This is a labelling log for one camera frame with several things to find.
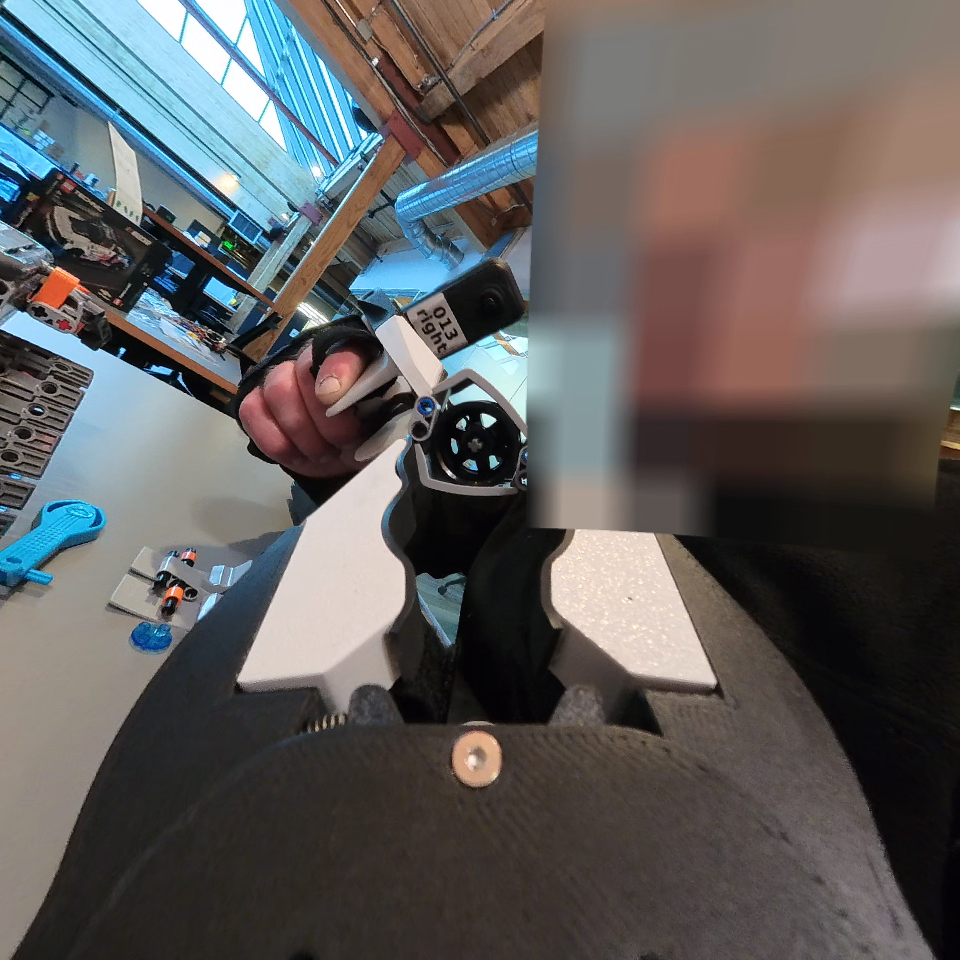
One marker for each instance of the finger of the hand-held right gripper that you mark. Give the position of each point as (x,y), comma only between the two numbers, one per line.
(423,368)

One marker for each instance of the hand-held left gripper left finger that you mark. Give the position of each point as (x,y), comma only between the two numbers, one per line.
(323,615)

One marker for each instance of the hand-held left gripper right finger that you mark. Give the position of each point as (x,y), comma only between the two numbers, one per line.
(638,615)

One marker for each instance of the person's right hand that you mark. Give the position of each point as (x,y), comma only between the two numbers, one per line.
(285,420)

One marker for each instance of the small grey orange toy part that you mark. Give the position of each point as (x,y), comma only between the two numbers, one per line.
(173,578)

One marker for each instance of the blue round toy gear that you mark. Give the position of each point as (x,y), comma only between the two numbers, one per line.
(152,636)

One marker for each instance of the blue toy wrench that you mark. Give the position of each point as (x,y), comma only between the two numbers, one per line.
(68,525)

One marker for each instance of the black toy box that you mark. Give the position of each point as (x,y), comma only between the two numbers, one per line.
(98,240)

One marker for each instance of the grey orange tracked toy robot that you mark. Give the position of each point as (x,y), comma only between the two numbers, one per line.
(38,413)

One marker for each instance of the silver air duct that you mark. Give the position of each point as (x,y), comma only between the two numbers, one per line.
(473,173)

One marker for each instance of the wooden support post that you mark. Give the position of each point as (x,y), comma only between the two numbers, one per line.
(338,225)

